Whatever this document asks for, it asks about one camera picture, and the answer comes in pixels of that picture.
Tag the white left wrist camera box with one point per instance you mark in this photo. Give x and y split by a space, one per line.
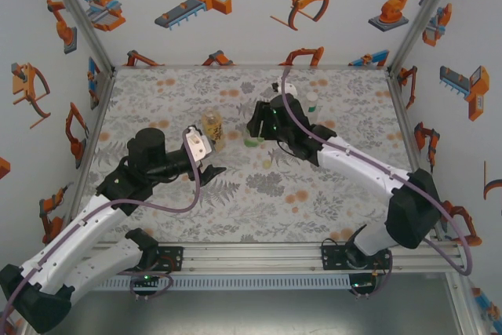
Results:
198 146

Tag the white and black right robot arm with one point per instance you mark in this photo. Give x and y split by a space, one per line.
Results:
364 164

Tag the floral printed table mat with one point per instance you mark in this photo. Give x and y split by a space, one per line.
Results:
251 225

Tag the aluminium front frame rail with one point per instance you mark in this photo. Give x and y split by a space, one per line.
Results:
251 258

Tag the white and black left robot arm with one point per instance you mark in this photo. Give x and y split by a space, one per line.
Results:
70 239

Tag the yellow tea bottle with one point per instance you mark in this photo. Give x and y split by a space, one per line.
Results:
218 131

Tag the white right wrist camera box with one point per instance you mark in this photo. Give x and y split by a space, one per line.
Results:
289 89

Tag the grey metal base panel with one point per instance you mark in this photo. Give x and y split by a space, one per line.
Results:
251 311

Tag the white bottle cap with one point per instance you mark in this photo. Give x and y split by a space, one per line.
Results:
311 96

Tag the small clear bottle green label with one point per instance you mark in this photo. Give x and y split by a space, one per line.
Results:
253 141

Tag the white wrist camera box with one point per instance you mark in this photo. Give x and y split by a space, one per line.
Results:
289 89
198 146

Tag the small circuit board with LED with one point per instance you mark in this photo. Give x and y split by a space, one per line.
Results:
145 278
361 284

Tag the aluminium side frame rail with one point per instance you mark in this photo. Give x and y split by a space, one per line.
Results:
97 115
404 115

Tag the aluminium corner post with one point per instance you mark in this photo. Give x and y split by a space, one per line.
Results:
80 17
424 17

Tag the tall clear bottle green label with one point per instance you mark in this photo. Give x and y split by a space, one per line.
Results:
312 109

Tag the yellow bottle cap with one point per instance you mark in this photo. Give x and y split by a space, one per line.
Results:
266 163

